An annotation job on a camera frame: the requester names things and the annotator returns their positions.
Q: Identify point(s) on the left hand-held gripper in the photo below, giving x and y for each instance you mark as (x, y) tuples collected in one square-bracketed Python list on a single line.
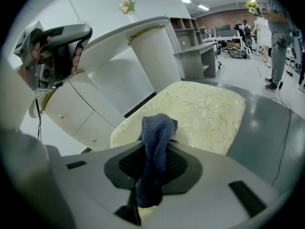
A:
[(26, 42)]

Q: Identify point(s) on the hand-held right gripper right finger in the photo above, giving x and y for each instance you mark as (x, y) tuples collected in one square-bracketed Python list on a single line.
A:
[(214, 199)]

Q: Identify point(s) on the white vase with flowers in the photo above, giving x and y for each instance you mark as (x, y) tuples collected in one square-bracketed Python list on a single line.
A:
[(127, 6)]

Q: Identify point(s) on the person's left hand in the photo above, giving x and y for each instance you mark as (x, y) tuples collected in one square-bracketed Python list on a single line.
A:
[(76, 58)]

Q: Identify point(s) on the ceiling light panel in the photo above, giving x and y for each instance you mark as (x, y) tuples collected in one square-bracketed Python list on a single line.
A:
[(204, 7), (186, 0)]

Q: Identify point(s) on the person's left forearm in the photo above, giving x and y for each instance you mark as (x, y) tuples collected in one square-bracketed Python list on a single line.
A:
[(23, 75)]

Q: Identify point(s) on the yellow artificial flowers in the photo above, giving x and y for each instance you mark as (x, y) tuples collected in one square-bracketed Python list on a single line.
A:
[(252, 4)]

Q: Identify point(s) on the white curved table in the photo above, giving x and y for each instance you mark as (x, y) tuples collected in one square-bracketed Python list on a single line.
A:
[(155, 56)]

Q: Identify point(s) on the dark blue cloth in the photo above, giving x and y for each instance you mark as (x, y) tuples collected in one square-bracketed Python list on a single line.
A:
[(157, 137)]

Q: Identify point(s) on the grey desk with shelves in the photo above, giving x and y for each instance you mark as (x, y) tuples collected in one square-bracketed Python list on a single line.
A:
[(195, 56)]

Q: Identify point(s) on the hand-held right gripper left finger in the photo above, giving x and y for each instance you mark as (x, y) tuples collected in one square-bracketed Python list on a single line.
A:
[(95, 187)]

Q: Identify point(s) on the cream upholstered footstool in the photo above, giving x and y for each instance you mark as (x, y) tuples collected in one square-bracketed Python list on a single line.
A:
[(202, 108)]

